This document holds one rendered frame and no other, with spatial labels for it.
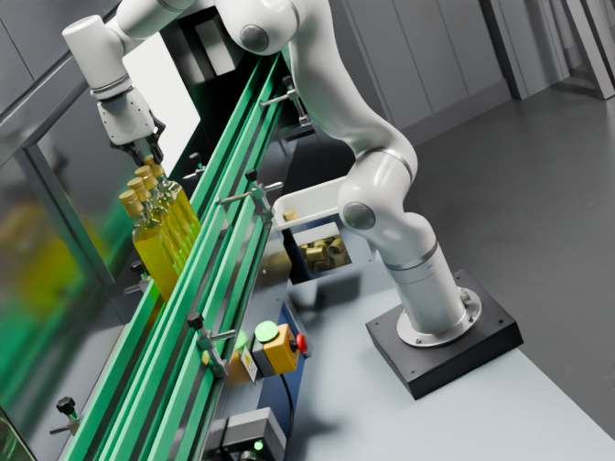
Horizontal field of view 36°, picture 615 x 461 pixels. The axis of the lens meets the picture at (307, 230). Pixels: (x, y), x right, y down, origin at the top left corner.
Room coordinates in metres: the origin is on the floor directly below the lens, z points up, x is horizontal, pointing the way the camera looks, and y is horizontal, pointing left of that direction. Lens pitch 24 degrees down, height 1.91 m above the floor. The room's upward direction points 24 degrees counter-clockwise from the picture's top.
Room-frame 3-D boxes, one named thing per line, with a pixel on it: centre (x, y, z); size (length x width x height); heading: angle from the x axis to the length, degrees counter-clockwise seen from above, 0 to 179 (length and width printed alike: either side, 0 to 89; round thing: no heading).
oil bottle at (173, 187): (1.97, 0.25, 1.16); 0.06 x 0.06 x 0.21; 72
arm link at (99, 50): (1.98, 0.25, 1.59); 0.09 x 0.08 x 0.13; 143
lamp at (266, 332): (1.63, 0.16, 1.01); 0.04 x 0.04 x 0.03
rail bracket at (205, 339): (1.48, 0.22, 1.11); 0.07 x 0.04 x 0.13; 73
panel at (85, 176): (2.28, 0.30, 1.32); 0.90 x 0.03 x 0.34; 163
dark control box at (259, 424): (1.36, 0.24, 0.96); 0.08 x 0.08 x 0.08; 73
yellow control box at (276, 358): (1.63, 0.15, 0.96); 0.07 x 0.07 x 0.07; 73
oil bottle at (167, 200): (1.92, 0.27, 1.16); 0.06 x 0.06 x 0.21; 72
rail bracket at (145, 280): (1.83, 0.37, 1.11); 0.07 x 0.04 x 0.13; 73
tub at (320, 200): (2.14, -0.04, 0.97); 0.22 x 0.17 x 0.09; 73
